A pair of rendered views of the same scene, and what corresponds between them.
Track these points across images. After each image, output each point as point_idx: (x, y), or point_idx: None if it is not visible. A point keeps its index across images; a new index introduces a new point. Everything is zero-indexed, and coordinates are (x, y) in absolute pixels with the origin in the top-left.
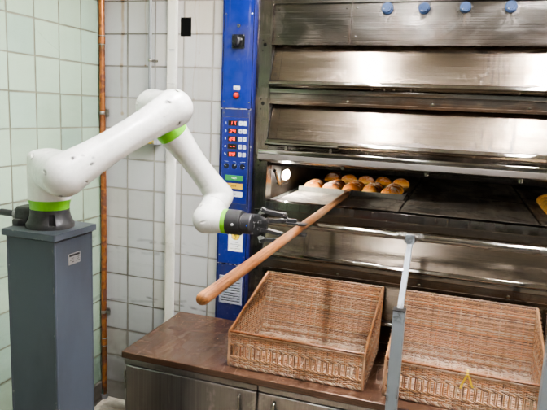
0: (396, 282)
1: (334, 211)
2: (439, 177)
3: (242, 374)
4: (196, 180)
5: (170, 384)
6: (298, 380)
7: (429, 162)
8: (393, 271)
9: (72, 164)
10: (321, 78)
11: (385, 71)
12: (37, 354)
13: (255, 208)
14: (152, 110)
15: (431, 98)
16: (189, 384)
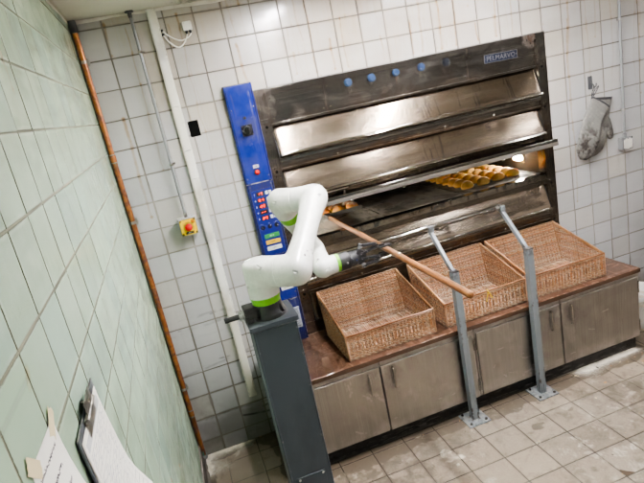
0: (400, 262)
1: (349, 232)
2: None
3: (367, 360)
4: None
5: (317, 396)
6: (399, 345)
7: (410, 177)
8: None
9: (308, 259)
10: (317, 142)
11: (358, 126)
12: (297, 404)
13: None
14: (315, 203)
15: (391, 136)
16: (331, 388)
